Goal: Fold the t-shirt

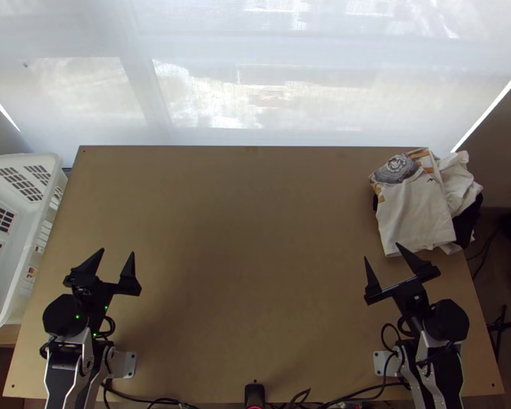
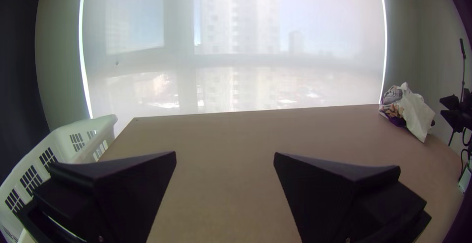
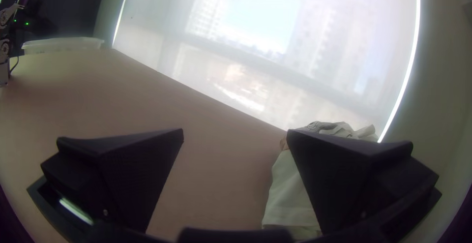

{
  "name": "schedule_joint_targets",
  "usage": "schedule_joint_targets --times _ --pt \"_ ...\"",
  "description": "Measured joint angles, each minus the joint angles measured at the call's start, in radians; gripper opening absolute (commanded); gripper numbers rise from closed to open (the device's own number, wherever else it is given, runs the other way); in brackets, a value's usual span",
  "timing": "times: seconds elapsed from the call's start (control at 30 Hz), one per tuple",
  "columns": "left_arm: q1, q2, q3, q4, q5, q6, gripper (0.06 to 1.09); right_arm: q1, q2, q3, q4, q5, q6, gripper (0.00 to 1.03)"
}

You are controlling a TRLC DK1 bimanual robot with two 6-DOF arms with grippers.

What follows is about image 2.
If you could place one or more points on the white laundry basket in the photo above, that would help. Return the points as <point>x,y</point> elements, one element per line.
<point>62,143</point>

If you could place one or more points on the white printed t-shirt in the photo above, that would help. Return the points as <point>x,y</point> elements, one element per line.
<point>415,114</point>

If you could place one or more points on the dark t-shirt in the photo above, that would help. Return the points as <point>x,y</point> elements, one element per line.
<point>396,120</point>

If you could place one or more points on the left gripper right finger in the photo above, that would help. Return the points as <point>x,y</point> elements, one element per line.
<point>332,198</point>

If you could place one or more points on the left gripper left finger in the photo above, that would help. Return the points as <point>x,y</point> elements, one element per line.
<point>121,191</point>

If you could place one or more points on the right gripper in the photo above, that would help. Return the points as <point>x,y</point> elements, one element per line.
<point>459,115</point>

